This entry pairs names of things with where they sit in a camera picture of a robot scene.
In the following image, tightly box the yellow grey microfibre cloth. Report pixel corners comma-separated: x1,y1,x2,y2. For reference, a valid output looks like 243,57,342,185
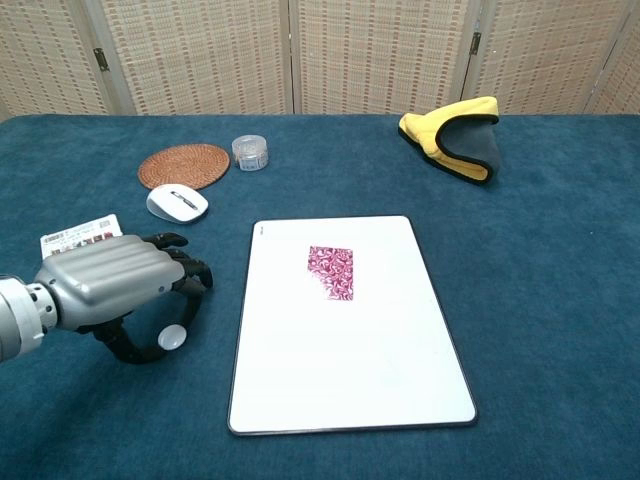
397,96,503,187

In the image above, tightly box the pink patterned card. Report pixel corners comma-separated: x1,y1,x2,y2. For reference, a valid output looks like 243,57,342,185
305,244,355,302

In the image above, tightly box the blue table cloth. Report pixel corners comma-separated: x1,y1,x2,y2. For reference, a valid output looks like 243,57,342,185
0,113,640,480

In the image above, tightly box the white computer mouse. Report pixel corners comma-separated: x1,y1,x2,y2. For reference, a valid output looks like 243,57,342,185
145,183,210,225

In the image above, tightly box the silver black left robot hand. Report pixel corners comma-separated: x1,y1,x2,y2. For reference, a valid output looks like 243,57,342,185
33,231,215,366

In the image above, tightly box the woven bamboo folding screen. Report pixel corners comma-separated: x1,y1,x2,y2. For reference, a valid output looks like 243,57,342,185
0,0,640,124

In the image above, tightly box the clear round plastic container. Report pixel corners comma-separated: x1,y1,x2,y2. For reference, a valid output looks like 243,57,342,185
231,134,270,173

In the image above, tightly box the white box with pictures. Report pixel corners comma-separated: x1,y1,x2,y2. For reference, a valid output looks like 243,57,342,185
39,213,126,260

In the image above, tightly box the round woven rattan coaster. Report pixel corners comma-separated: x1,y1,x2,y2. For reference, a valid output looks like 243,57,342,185
137,143,231,192

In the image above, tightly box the white board with black rim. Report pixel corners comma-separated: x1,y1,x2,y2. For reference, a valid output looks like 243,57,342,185
227,215,478,437

